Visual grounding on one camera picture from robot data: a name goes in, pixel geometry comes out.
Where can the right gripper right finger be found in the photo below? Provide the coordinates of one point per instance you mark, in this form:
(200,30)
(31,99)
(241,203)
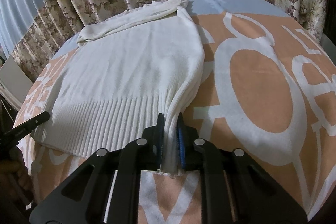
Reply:
(234,187)

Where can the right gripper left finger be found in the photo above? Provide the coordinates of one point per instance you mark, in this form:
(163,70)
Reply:
(105,188)

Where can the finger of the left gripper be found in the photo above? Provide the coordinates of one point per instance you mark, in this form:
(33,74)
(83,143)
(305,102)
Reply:
(13,136)

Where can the white knit sweater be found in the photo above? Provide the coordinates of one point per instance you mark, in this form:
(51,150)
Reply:
(127,70)

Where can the person's left hand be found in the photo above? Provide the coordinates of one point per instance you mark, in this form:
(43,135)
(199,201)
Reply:
(14,175)

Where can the grey bedside furniture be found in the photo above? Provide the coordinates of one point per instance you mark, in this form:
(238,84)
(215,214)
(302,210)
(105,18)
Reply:
(15,85)

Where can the peach and blue blanket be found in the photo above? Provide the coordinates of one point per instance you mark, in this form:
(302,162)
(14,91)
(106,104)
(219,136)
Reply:
(267,87)

